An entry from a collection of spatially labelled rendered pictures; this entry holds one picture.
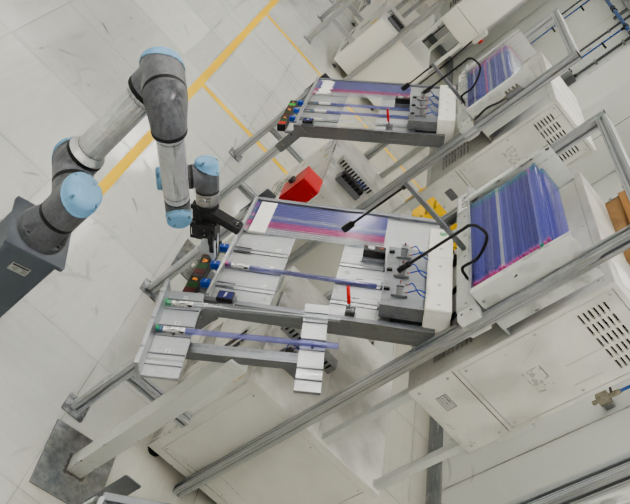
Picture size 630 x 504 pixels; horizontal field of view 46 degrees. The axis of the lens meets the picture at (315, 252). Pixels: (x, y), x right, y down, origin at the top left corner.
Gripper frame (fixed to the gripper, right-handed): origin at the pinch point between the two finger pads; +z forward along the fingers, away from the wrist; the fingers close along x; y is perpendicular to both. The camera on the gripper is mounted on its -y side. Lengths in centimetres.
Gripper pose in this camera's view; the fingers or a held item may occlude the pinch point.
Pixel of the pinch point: (215, 257)
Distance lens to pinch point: 245.5
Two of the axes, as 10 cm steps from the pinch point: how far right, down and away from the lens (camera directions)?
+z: -0.6, 8.5, 5.3
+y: -9.8, -1.4, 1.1
